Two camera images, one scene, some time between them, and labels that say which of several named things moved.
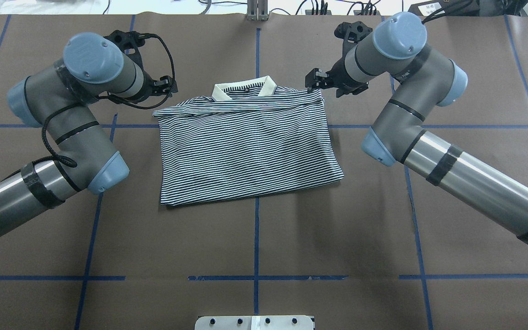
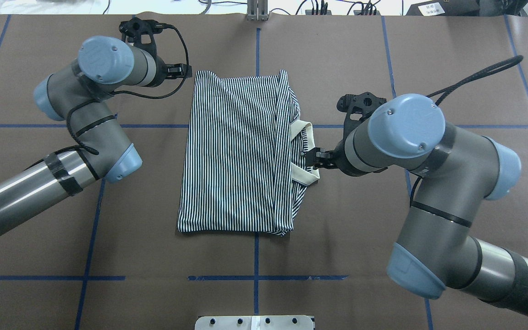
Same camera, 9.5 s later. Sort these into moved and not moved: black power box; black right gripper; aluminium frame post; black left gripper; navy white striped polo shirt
Moved: black left gripper; black right gripper; navy white striped polo shirt
Not moved: black power box; aluminium frame post
